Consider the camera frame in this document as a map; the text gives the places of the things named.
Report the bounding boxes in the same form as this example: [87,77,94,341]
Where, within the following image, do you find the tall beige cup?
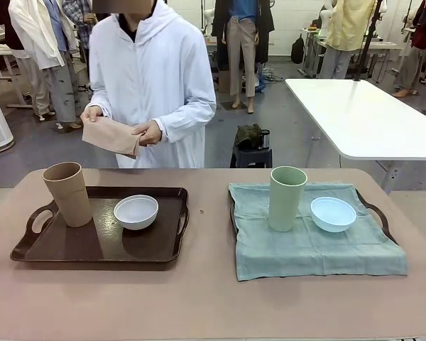
[42,161,94,228]

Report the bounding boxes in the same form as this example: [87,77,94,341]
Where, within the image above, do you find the beige cloth mat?
[82,116,142,159]

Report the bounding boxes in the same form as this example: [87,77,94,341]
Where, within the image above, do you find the white bowl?
[113,194,160,231]

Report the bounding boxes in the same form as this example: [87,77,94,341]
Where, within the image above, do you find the tall green cup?
[268,166,309,233]

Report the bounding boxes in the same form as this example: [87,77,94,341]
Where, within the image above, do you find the green cloth mat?
[228,182,410,283]

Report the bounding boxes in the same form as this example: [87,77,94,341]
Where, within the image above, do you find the light blue bowl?
[310,196,358,234]

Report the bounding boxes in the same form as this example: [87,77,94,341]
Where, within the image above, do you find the person's left forearm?
[155,97,218,144]

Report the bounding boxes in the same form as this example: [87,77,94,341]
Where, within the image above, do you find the person's right forearm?
[88,92,111,119]

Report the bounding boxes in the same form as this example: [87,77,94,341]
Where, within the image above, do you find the dark brown serving tray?
[229,187,399,247]
[9,186,191,264]

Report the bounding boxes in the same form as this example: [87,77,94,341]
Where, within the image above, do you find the person's right hand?
[80,104,104,124]

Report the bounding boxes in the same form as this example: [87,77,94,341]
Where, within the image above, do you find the person's left hand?
[132,119,163,147]

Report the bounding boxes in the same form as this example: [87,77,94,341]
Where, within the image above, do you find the white standing desk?
[0,43,35,109]

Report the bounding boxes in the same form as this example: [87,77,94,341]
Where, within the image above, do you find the mannequin in plaid shirt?
[61,0,94,92]

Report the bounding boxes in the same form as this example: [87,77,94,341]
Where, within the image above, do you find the person in white jacket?
[88,0,218,169]

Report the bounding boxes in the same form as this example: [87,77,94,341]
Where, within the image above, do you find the cardboard box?
[217,68,232,94]

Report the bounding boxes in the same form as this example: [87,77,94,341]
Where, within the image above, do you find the olive green bag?
[234,124,264,150]

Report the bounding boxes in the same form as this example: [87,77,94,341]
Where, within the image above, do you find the dark plastic stool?
[229,146,274,169]

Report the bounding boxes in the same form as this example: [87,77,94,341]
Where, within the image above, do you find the mannequin in beige trousers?
[212,0,275,115]

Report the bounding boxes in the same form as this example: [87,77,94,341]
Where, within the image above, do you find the black thermos mug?
[258,129,272,151]

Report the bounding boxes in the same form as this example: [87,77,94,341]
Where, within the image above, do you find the black backpack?
[290,33,305,65]

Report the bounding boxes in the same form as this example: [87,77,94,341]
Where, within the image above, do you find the large white table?
[284,78,426,195]

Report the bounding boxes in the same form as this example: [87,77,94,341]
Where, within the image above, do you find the mannequin in yellow shirt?
[320,0,379,80]

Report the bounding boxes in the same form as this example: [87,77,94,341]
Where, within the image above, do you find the black stand pole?
[353,0,383,82]

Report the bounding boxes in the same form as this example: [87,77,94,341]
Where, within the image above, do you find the mannequin in dark red garment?
[393,0,426,99]

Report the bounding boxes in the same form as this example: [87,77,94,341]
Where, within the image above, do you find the white frame workbench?
[299,26,329,79]

